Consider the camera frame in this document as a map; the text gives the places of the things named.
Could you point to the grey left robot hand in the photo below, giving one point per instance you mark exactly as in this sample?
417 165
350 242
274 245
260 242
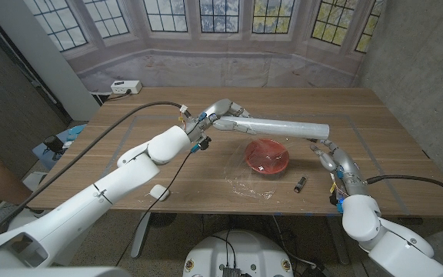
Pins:
221 109

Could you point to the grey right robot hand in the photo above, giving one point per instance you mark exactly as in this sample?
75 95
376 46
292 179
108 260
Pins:
342 163

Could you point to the cling film roll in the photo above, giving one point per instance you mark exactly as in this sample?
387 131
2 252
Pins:
283 128

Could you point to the clear cling film sheet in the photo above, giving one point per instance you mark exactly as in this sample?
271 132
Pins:
248 181

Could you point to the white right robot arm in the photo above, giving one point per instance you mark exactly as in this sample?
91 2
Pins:
390 238

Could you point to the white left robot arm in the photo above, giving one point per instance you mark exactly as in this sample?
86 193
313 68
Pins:
90 196

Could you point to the red plate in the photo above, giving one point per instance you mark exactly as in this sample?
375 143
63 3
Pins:
267 157

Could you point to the white AirPods case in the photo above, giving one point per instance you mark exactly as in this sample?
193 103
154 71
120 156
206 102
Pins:
160 192

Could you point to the printed window backdrop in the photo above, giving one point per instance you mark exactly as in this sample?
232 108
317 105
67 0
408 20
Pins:
221 69

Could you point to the small black battery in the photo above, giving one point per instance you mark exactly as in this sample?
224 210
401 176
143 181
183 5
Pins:
300 184

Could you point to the grey table leg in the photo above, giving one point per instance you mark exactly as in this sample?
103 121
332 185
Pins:
140 234
338 240

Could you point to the white power strip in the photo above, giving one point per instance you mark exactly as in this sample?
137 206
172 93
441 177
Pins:
126 86

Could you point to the black round fan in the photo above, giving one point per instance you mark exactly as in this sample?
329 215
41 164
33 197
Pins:
162 219

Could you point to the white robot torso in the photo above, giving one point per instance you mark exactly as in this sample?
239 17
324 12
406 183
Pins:
240 250

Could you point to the blue box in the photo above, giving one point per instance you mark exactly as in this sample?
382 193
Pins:
73 132

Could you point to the black round object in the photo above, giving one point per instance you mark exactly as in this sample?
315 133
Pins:
53 143

